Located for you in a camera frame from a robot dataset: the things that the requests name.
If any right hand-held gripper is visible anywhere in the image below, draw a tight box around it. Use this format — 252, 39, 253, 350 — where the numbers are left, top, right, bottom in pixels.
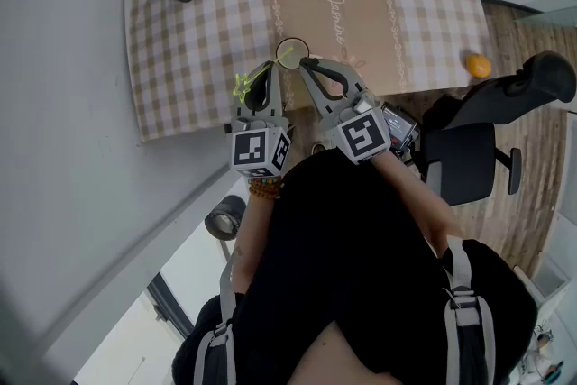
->
298, 57, 392, 166

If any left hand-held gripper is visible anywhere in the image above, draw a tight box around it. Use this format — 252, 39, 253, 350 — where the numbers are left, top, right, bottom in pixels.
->
229, 60, 294, 178

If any white cup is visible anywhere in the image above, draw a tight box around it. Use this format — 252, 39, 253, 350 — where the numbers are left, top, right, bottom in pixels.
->
275, 37, 311, 71

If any person's left forearm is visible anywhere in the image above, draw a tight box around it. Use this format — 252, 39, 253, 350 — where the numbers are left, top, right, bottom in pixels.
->
229, 193, 271, 292

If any person's right forearm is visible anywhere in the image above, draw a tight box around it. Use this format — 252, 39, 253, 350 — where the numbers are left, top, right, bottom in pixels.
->
373, 152, 465, 261

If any black display box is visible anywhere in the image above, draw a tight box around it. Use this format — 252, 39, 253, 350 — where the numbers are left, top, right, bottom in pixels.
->
380, 102, 420, 161

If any table with checked tablecloth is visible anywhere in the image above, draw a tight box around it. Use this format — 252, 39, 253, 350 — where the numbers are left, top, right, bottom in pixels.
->
124, 0, 492, 144

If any black waste bin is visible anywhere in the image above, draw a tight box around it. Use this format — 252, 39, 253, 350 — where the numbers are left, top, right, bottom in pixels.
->
204, 195, 247, 242

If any orange fruit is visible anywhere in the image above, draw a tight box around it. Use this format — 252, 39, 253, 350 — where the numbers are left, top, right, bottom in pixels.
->
464, 52, 493, 79

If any black office chair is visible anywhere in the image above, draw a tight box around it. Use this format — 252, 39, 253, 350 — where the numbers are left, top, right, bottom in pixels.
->
418, 50, 577, 207

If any person's black-clad body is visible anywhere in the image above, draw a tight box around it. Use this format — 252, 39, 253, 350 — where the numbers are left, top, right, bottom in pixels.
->
173, 148, 540, 385

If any dark-framed window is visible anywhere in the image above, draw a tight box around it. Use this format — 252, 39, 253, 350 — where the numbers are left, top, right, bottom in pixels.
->
146, 272, 193, 339

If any white cabinet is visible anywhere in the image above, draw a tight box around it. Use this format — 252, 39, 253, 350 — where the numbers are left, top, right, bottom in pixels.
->
513, 202, 577, 385

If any brown bead bracelet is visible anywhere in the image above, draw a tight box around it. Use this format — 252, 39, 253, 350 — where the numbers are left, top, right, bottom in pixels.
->
247, 175, 285, 200

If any grey backpack strap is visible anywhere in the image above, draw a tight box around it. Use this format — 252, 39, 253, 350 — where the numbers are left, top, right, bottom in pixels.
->
193, 256, 238, 385
444, 238, 497, 385

